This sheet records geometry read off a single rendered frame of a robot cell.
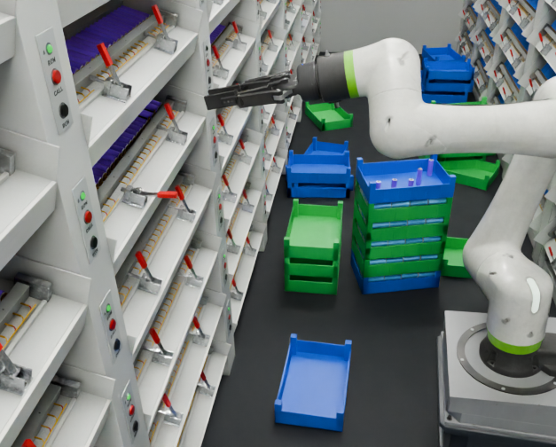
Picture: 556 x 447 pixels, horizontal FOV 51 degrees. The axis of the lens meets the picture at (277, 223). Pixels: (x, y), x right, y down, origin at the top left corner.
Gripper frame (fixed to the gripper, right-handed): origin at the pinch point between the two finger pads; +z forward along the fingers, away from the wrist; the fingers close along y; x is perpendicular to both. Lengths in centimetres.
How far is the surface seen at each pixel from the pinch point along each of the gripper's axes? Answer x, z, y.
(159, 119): -3.2, 16.5, 2.4
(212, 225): -39.8, 18.2, 15.9
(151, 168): -7.3, 14.0, -14.3
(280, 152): -84, 29, 156
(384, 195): -64, -26, 63
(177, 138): -7.0, 12.3, -1.0
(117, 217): -7.3, 14.0, -32.8
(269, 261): -97, 26, 79
